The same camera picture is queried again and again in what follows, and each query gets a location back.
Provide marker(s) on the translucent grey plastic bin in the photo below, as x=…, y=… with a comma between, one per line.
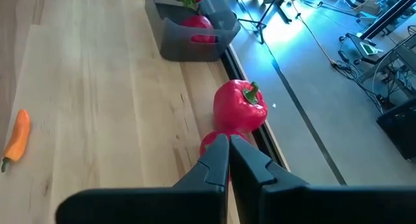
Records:
x=188, y=48

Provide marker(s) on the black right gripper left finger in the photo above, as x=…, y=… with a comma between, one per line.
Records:
x=195, y=201

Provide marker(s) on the black workbench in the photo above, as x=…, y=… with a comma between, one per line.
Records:
x=390, y=14

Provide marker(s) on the black tripod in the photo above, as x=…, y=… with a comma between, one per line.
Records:
x=261, y=26

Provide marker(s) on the red bell pepper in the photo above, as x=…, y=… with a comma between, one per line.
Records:
x=234, y=110

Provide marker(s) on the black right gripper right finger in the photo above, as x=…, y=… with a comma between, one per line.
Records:
x=292, y=204

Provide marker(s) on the small orange pepper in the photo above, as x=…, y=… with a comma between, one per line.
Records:
x=18, y=139

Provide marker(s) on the grey rolling stand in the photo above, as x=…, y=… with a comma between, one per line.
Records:
x=367, y=48

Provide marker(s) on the black equipment case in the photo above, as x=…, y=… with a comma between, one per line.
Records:
x=399, y=130

